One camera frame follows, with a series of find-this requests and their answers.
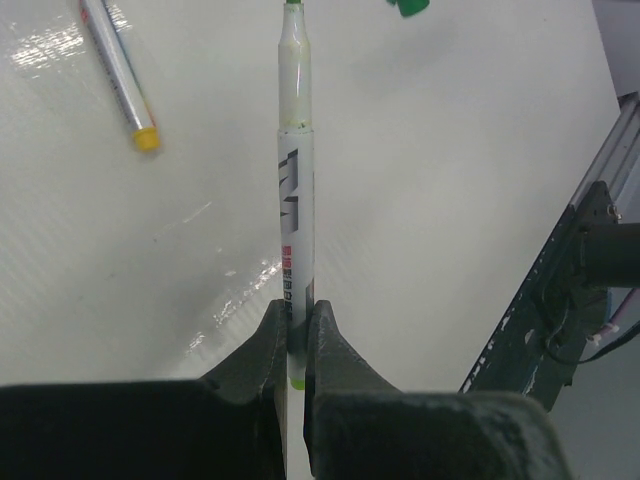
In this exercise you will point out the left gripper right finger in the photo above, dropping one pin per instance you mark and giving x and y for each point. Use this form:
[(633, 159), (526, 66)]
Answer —
[(359, 426)]

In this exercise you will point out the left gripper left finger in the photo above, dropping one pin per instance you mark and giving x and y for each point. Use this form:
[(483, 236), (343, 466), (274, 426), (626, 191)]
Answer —
[(230, 423)]

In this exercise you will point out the green marker pen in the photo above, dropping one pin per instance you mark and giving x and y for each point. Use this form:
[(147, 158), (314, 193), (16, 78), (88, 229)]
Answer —
[(296, 185)]

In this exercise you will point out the yellow marker pen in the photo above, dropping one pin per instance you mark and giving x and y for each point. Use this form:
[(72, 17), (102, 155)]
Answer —
[(120, 74)]

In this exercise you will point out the green pen cap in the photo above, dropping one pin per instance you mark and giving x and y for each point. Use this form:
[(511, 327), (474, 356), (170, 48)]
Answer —
[(409, 8)]

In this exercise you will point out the right aluminium frame rail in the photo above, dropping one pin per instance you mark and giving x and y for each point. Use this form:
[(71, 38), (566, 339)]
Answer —
[(617, 161)]

